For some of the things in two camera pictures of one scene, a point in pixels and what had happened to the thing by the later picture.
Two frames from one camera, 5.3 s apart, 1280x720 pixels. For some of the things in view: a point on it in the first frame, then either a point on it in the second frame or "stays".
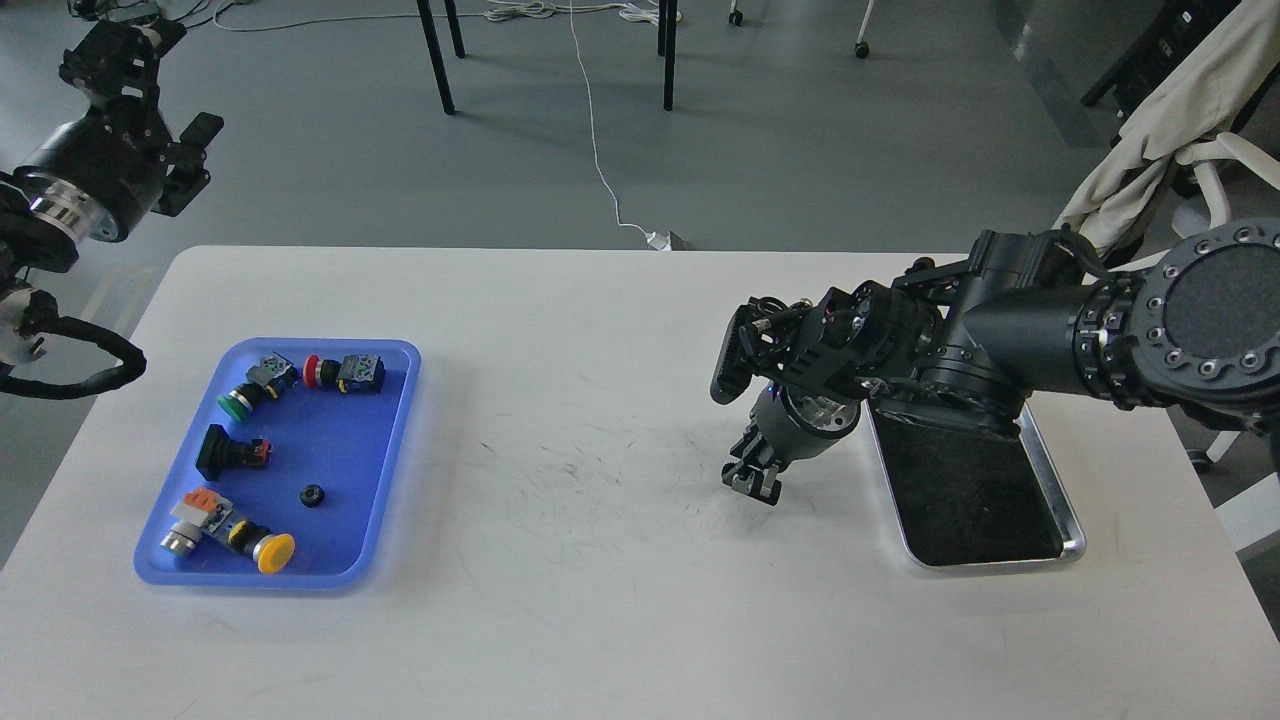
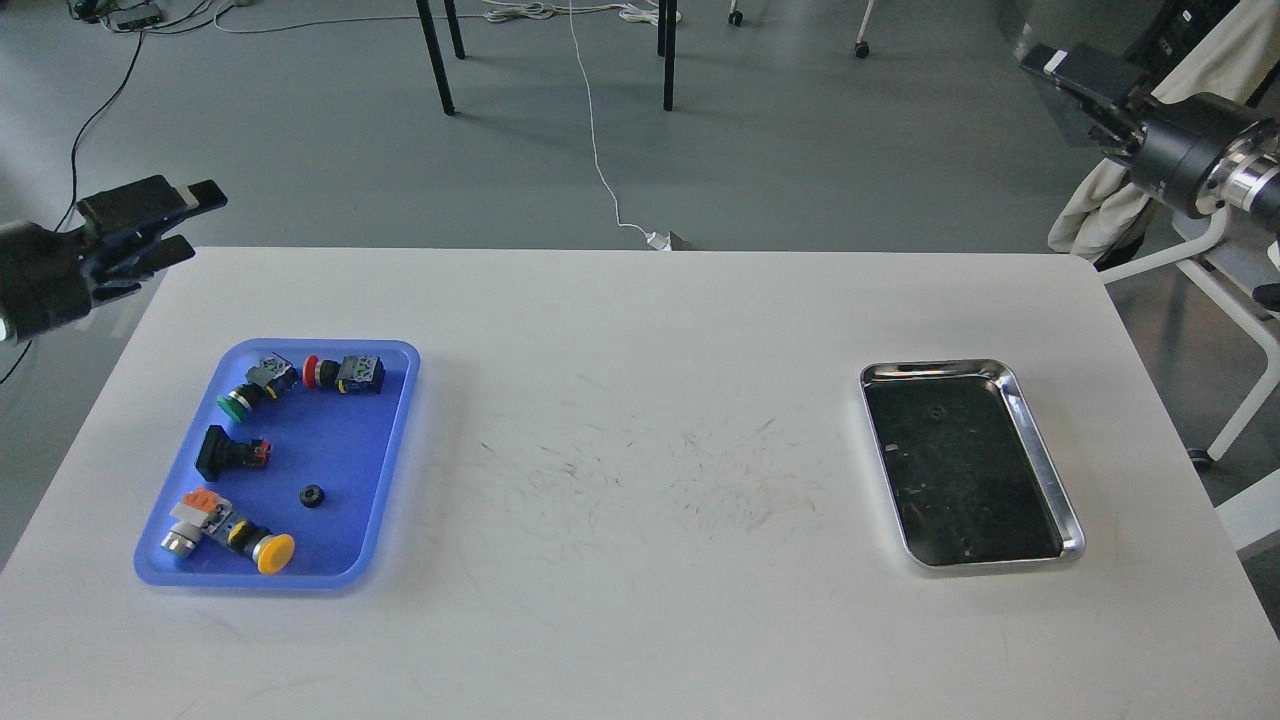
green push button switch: (275, 375) stays
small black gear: (312, 495) stays
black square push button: (219, 453) stays
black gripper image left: (102, 172) → (43, 275)
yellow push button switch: (271, 551) stays
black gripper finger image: (749, 449) → (1095, 75)
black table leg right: (667, 24) stays
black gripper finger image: (764, 484) → (1117, 133)
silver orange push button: (201, 510) stays
